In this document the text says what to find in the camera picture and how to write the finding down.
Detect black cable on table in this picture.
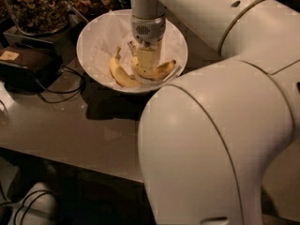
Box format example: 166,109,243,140
35,65,86,105

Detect left yellow banana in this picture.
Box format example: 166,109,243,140
109,47,141,87

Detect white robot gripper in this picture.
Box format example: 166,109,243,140
131,16,166,79

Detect white paper napkin liner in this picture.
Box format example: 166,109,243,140
89,13,188,90

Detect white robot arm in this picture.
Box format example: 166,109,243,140
131,0,300,225

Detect white bowl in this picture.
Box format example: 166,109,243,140
77,9,188,94

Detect spotted yellow banana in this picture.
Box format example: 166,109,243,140
127,41,176,81

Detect black cable on chair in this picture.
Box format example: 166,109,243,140
0,183,59,225

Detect black device with label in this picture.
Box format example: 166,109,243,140
0,46,63,93

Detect glass jar of nuts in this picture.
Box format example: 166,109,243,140
3,0,69,36

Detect dark metal stand box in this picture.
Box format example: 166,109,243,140
4,14,86,65

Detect white chair seat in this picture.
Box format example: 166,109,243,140
0,158,59,225

